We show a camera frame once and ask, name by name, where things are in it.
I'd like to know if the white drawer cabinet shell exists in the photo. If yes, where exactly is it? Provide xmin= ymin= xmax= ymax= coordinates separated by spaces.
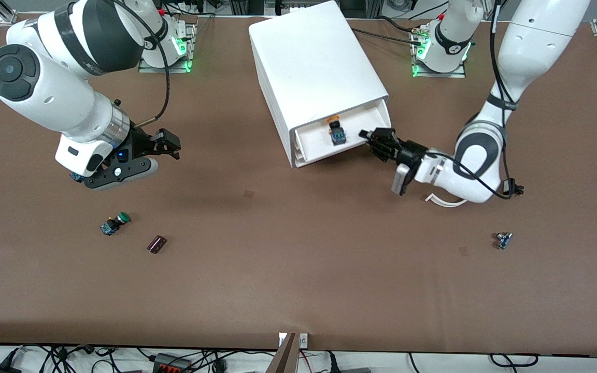
xmin=248 ymin=0 xmax=390 ymax=169

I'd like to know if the black braided base cable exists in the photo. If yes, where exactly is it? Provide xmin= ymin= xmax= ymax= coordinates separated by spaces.
xmin=351 ymin=27 xmax=424 ymax=48

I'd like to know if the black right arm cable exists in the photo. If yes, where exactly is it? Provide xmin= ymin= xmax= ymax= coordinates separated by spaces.
xmin=104 ymin=0 xmax=170 ymax=129

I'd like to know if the brown wooden post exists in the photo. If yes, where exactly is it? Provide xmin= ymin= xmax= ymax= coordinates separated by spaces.
xmin=266 ymin=333 xmax=299 ymax=373

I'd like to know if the white edge bracket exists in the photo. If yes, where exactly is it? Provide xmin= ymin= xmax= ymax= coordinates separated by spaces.
xmin=278 ymin=333 xmax=308 ymax=348

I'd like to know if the black orange power strip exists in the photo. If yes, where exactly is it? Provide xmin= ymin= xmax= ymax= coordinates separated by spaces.
xmin=153 ymin=353 xmax=194 ymax=373

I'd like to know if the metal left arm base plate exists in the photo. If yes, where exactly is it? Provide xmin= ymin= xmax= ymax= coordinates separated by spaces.
xmin=411 ymin=23 xmax=466 ymax=79

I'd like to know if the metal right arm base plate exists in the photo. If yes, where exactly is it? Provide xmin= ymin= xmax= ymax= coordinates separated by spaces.
xmin=138 ymin=23 xmax=196 ymax=74

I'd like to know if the white curved plastic strip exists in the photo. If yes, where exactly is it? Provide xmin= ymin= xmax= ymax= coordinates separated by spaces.
xmin=425 ymin=192 xmax=469 ymax=208

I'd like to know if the white drawer with handle notch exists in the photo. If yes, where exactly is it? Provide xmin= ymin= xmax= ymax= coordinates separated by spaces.
xmin=295 ymin=99 xmax=393 ymax=169

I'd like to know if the green capped push button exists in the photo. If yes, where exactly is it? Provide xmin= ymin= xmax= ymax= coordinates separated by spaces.
xmin=100 ymin=211 xmax=132 ymax=237

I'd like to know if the orange capped push button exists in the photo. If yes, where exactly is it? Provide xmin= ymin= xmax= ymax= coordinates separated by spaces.
xmin=326 ymin=116 xmax=348 ymax=147

